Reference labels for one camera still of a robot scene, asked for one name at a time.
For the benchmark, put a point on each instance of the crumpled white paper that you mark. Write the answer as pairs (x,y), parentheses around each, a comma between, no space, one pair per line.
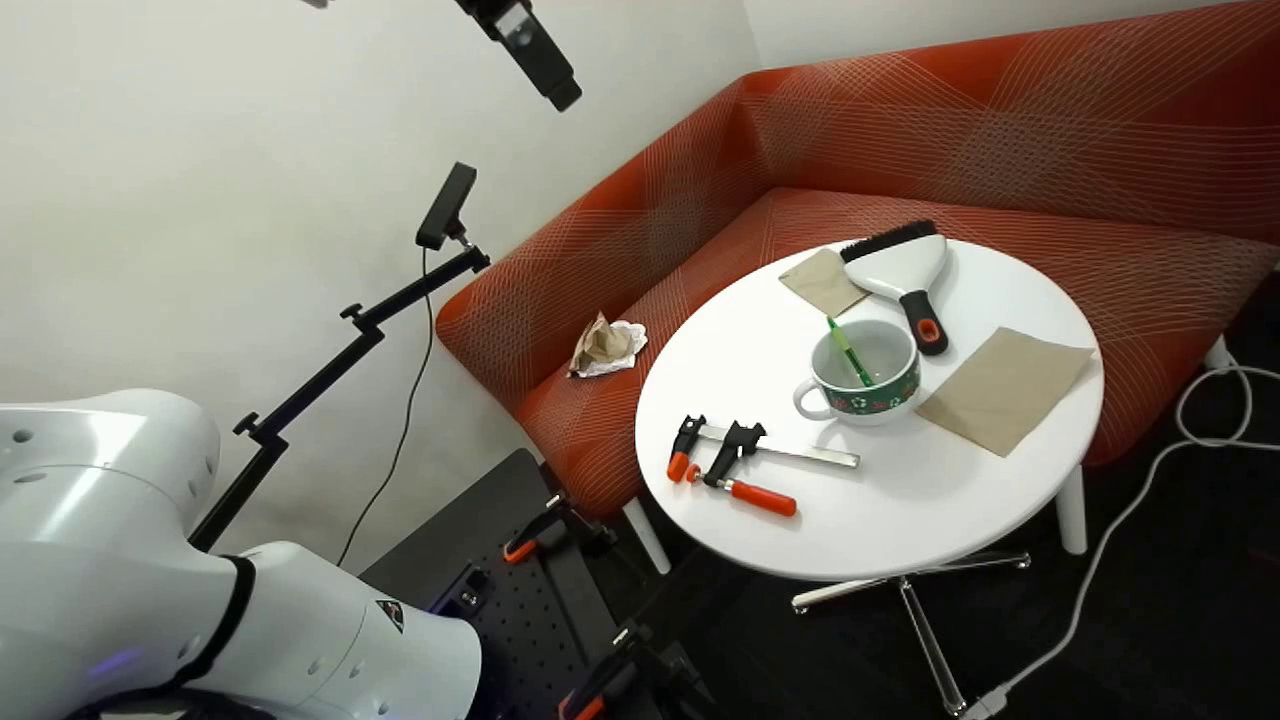
(604,344)

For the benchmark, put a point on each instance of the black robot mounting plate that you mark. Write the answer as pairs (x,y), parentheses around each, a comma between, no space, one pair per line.
(467,535)

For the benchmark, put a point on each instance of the chrome table base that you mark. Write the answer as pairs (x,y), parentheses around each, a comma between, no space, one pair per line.
(923,625)

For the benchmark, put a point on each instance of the black orange mounting clamp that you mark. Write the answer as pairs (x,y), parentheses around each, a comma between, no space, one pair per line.
(632,672)
(545,528)

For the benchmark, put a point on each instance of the white round table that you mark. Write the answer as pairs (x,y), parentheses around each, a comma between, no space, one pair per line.
(905,523)

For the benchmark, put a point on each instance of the black articulated camera stand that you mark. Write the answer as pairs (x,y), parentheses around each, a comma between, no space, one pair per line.
(312,385)

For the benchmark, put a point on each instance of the white mug with green band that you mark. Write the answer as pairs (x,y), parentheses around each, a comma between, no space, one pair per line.
(882,398)

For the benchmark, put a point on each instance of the green pen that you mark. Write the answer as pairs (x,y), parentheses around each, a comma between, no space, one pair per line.
(848,352)

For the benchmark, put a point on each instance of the white sofa leg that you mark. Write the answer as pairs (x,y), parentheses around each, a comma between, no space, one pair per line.
(1073,508)
(1216,352)
(651,537)

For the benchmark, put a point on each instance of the black orange bar clamp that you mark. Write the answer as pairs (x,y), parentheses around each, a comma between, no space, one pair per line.
(733,444)

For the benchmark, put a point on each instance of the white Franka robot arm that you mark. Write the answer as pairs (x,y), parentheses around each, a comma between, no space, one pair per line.
(105,535)

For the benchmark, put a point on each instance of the large brown cardboard sheet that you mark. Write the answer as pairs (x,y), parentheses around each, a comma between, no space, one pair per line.
(1004,385)

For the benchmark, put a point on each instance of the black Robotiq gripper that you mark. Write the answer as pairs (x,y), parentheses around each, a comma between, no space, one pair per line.
(506,26)

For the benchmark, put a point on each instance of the black camera on stand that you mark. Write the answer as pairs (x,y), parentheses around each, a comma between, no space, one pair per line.
(446,203)

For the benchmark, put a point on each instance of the orange patterned sofa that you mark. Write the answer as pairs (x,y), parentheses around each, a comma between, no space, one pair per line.
(1012,120)

